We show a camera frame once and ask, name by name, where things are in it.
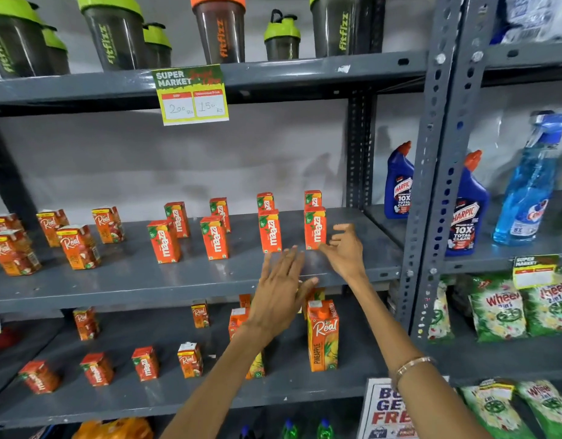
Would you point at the person's left hand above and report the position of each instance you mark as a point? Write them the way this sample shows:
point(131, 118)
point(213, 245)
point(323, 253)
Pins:
point(276, 301)

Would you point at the person's right hand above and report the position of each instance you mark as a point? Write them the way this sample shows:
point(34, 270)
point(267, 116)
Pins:
point(349, 258)

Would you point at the person's left middle finger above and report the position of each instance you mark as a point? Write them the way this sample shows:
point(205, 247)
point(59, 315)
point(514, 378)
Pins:
point(289, 266)

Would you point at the person's right thumb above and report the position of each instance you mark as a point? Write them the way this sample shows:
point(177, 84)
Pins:
point(327, 252)

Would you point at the person's left thumb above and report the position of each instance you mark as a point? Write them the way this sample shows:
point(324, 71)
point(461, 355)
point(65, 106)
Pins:
point(309, 290)

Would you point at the person's left little finger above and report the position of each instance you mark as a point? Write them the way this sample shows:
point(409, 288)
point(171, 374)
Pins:
point(266, 272)

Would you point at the person's left forearm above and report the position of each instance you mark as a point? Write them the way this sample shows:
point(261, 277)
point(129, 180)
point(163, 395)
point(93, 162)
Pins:
point(212, 388)

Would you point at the person's right forearm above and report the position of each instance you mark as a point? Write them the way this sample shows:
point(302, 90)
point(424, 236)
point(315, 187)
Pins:
point(399, 342)

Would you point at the tall pineapple juice carton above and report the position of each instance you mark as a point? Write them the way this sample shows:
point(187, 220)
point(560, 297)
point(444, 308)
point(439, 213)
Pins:
point(323, 338)

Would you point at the small fruit juice carton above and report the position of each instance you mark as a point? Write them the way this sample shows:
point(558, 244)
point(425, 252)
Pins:
point(4, 222)
point(190, 360)
point(108, 224)
point(13, 253)
point(79, 247)
point(85, 323)
point(52, 225)
point(200, 315)

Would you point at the blue toilet cleaner bottle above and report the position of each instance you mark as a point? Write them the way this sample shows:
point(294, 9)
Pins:
point(468, 210)
point(398, 187)

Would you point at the group of orange mango drink cartons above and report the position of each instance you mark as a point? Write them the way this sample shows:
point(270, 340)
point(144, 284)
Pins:
point(164, 244)

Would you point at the green detergent powder packet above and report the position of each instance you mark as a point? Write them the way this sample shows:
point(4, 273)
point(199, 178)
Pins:
point(550, 308)
point(495, 413)
point(498, 310)
point(550, 406)
point(440, 315)

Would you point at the white promotional poster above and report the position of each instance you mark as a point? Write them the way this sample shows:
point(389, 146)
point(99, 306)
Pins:
point(381, 406)

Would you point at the gray metal shelving unit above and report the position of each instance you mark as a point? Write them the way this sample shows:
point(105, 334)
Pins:
point(450, 86)
point(125, 281)

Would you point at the single small mango drink box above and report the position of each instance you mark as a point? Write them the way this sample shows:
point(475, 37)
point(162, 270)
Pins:
point(39, 377)
point(145, 363)
point(97, 369)

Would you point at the green and yellow price sign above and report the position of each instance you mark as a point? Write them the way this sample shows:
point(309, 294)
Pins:
point(191, 95)

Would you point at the small yellow shelf price tag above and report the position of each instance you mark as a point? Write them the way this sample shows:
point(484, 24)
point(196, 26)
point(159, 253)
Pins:
point(496, 389)
point(534, 272)

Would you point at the blue glass cleaner spray bottle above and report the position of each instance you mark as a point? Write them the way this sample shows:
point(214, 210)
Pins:
point(530, 191)

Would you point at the small green-lid shaker bottle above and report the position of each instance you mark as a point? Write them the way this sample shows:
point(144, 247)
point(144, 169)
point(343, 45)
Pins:
point(57, 52)
point(157, 47)
point(282, 38)

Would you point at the orange plastic packet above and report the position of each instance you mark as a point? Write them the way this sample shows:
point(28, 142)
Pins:
point(112, 428)

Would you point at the large green-lid shaker bottle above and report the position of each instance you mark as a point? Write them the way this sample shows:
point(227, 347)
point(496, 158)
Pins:
point(340, 27)
point(114, 34)
point(13, 41)

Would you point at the orange-lid shaker bottle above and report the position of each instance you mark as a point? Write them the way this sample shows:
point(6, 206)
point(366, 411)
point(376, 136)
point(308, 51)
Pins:
point(220, 31)

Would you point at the white plastic package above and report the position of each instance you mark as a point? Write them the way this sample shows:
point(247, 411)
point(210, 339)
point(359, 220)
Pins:
point(536, 18)

